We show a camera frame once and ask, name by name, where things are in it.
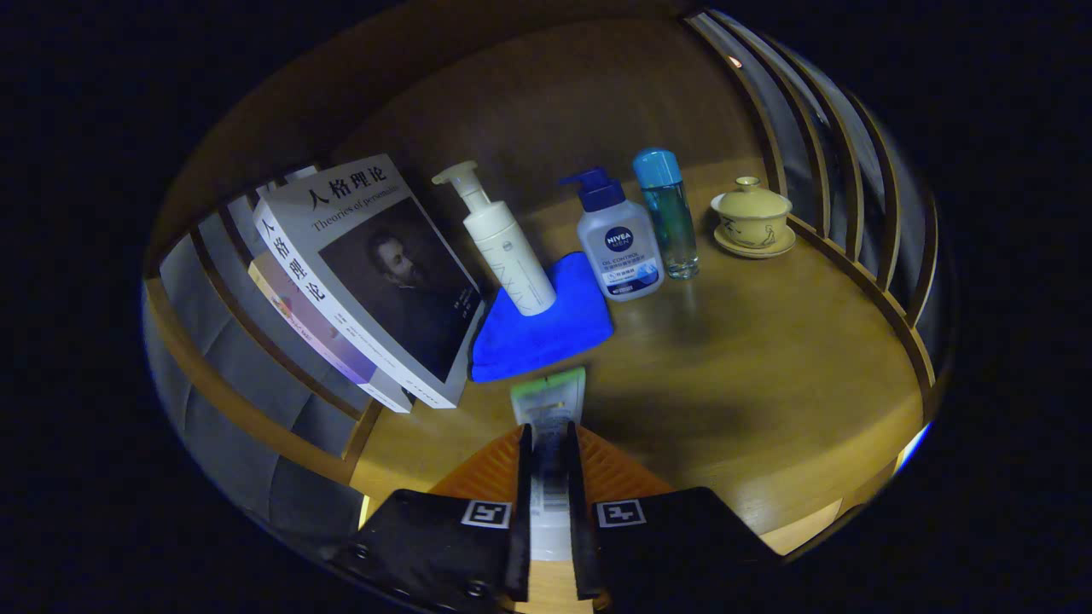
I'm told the beige saucer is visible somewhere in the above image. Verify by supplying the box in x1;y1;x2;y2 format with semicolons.
713;223;798;259

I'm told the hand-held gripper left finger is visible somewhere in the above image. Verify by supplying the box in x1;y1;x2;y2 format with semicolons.
328;424;534;614

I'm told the teal clear bottle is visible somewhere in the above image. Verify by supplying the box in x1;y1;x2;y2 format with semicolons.
632;148;700;281

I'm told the pink purple book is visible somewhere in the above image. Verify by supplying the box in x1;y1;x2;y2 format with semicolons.
247;254;415;414

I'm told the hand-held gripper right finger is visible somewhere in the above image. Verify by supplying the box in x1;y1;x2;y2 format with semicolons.
567;422;781;614

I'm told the white bottle blue pump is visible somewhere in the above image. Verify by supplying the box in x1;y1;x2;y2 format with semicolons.
560;166;665;303

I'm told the wooden countertop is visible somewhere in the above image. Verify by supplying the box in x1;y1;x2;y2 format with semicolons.
350;158;926;614

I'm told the beige lidded tea cup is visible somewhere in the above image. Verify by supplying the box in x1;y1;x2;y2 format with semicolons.
711;177;793;249

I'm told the brown wooden cabinet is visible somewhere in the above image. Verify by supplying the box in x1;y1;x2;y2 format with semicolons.
141;0;961;598

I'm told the thick white book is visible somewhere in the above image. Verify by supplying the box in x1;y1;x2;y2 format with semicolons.
253;153;487;410

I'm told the white tube green end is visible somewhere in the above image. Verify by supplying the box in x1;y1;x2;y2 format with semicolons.
510;367;588;564

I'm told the blue folded cloth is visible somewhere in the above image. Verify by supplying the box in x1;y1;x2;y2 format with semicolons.
470;251;615;384

